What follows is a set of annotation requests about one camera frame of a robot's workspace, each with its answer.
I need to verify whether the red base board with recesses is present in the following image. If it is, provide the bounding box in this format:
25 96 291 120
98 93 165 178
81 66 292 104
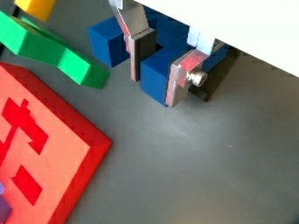
0 62 112 224

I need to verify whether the purple U-shaped block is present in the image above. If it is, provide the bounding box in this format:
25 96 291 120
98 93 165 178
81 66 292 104
0 183 12 224

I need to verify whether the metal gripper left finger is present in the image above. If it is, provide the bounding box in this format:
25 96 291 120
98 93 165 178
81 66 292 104
108 0 156 81

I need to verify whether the green arch-shaped block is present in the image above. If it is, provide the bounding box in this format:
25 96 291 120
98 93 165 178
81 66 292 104
0 11 108 88

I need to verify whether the blue U-shaped block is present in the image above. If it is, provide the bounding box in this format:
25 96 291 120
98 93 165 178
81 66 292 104
88 7 229 107

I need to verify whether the yellow long bar block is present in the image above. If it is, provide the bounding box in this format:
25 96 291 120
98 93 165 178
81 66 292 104
13 0 56 22

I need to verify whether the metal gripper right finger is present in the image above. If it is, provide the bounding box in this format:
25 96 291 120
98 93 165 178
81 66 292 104
165 27 224 107

